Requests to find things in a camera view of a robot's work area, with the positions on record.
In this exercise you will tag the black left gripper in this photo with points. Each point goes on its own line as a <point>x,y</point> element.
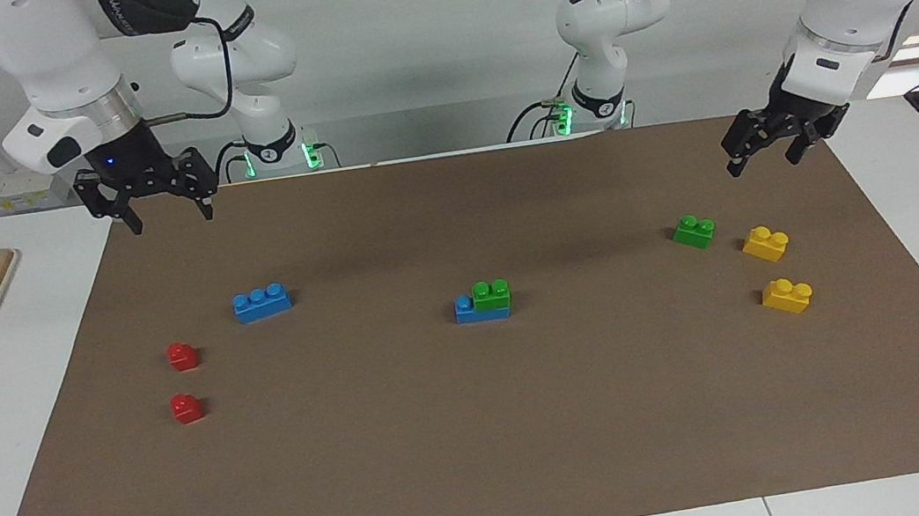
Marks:
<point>796,114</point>

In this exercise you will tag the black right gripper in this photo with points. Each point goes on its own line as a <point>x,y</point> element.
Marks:
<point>132,163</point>

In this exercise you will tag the green two-stud toy brick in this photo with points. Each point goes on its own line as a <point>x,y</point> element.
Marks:
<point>693,234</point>
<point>491,296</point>

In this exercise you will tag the blue three-stud toy brick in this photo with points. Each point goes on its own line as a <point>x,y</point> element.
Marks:
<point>476,313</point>
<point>262,306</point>

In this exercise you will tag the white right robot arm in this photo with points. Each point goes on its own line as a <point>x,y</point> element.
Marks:
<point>58,44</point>

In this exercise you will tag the yellow two-stud toy brick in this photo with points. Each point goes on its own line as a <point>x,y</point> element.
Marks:
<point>786,297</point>
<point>764,246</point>

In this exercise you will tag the red one-stud toy brick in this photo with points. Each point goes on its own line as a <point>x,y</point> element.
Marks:
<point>186,409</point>
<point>183,358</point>

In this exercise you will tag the white power strip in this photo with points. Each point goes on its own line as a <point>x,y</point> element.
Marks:
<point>16,194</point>

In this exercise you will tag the brown table mat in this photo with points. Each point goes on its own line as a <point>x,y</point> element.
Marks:
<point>482,432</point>

